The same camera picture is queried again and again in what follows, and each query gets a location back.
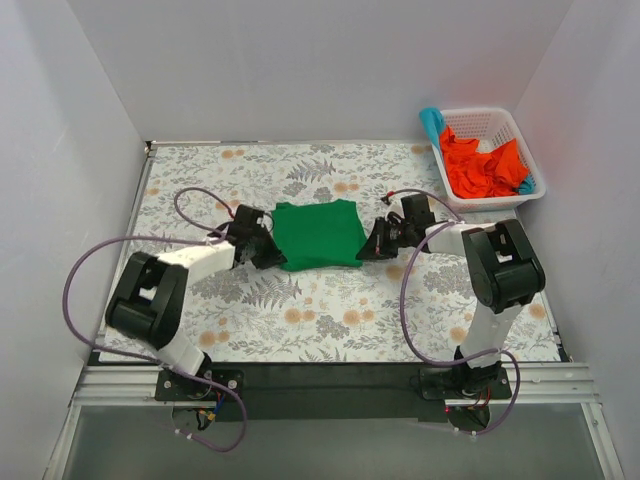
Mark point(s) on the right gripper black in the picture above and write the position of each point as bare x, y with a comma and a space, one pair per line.
383, 240

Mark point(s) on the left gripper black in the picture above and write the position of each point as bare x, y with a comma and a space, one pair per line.
261, 247

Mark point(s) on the green t shirt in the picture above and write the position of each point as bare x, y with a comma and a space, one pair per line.
318, 235

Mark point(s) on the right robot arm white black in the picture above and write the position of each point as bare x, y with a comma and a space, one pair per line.
504, 270

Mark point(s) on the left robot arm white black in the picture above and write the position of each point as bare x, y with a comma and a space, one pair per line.
148, 300

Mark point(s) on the orange t shirt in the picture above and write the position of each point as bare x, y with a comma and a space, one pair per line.
473, 174

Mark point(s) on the light blue t shirt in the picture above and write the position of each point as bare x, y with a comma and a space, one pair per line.
433, 124

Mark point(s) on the white plastic basket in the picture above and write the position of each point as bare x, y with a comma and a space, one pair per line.
493, 127

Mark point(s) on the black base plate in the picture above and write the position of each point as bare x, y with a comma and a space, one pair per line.
337, 391

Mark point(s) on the aluminium frame rail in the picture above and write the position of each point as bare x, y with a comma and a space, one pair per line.
548, 378

